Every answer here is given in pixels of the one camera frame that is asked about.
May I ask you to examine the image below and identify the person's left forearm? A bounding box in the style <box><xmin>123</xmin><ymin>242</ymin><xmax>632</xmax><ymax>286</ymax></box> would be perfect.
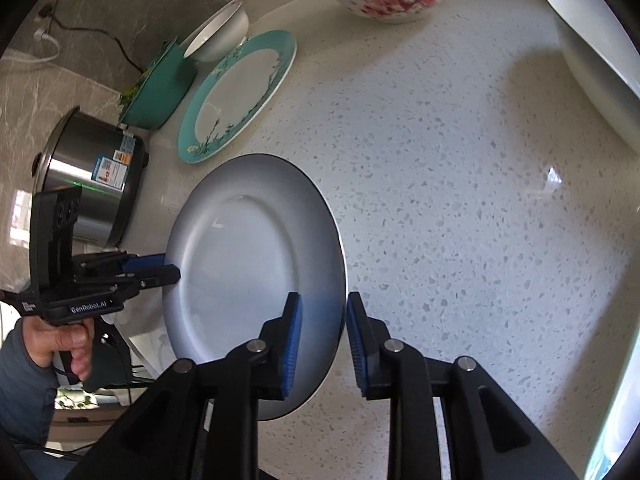
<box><xmin>0</xmin><ymin>320</ymin><xmax>62</xmax><ymax>463</ymax></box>

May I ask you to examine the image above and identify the small white bowl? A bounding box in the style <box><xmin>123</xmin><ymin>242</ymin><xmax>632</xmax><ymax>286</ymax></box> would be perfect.
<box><xmin>182</xmin><ymin>1</ymin><xmax>250</xmax><ymax>64</ymax></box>

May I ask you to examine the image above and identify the black power cable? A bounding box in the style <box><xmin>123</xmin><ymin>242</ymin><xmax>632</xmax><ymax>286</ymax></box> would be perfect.
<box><xmin>47</xmin><ymin>7</ymin><xmax>153</xmax><ymax>75</ymax></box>

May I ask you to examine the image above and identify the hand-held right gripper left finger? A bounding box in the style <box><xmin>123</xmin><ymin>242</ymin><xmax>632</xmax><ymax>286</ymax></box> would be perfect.
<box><xmin>65</xmin><ymin>291</ymin><xmax>304</xmax><ymax>480</ymax></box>

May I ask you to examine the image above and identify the stainless steel rice cooker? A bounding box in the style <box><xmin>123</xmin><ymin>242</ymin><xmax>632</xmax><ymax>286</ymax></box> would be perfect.
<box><xmin>32</xmin><ymin>106</ymin><xmax>150</xmax><ymax>250</ymax></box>

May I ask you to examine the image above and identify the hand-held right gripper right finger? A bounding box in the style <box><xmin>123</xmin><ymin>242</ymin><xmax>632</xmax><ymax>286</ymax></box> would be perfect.
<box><xmin>346</xmin><ymin>291</ymin><xmax>582</xmax><ymax>480</ymax></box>

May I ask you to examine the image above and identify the white plate with dark rim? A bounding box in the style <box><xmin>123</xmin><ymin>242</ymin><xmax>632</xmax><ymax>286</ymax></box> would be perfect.
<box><xmin>162</xmin><ymin>154</ymin><xmax>349</xmax><ymax>422</ymax></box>

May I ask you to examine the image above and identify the wall socket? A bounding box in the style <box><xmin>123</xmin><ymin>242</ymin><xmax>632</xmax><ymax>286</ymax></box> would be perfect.
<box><xmin>36</xmin><ymin>0</ymin><xmax>62</xmax><ymax>27</ymax></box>

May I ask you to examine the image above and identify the white plug with cable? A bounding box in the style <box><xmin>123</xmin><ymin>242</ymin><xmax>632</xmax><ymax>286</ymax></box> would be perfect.
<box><xmin>0</xmin><ymin>27</ymin><xmax>62</xmax><ymax>65</ymax></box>

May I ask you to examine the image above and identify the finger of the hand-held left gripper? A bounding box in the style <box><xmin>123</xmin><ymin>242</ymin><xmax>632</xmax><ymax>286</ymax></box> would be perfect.
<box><xmin>116</xmin><ymin>264</ymin><xmax>182</xmax><ymax>292</ymax></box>
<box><xmin>120</xmin><ymin>253</ymin><xmax>167</xmax><ymax>272</ymax></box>

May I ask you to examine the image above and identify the teal bowl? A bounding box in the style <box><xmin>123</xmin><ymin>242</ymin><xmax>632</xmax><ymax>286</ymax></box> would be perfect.
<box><xmin>118</xmin><ymin>37</ymin><xmax>199</xmax><ymax>130</ymax></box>

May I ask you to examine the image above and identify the person's left hand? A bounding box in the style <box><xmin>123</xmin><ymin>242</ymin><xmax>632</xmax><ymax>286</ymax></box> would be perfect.
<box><xmin>22</xmin><ymin>316</ymin><xmax>94</xmax><ymax>383</ymax></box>

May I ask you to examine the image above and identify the teal floral plate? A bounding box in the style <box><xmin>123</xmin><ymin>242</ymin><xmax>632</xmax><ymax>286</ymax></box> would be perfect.
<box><xmin>177</xmin><ymin>30</ymin><xmax>298</xmax><ymax>165</ymax></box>

